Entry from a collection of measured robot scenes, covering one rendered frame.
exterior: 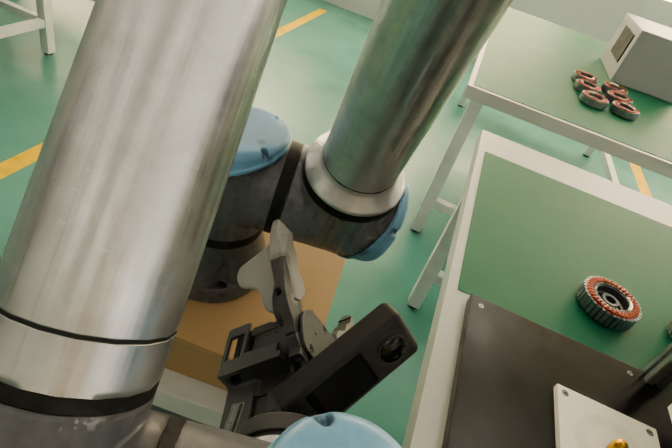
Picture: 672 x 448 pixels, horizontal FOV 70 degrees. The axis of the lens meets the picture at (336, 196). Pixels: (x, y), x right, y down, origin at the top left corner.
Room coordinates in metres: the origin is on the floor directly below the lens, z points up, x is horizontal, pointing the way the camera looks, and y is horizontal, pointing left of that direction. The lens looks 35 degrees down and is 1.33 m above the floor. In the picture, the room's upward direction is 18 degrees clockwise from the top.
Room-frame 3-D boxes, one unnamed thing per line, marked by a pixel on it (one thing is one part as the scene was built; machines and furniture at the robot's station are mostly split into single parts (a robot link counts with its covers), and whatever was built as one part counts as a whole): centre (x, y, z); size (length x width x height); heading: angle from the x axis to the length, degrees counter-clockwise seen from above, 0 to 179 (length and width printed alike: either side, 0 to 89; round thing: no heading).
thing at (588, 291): (0.74, -0.57, 0.77); 0.11 x 0.11 x 0.04
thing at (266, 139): (0.46, 0.12, 0.99); 0.13 x 0.12 x 0.14; 95
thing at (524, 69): (2.60, -1.03, 0.38); 1.85 x 1.10 x 0.75; 171
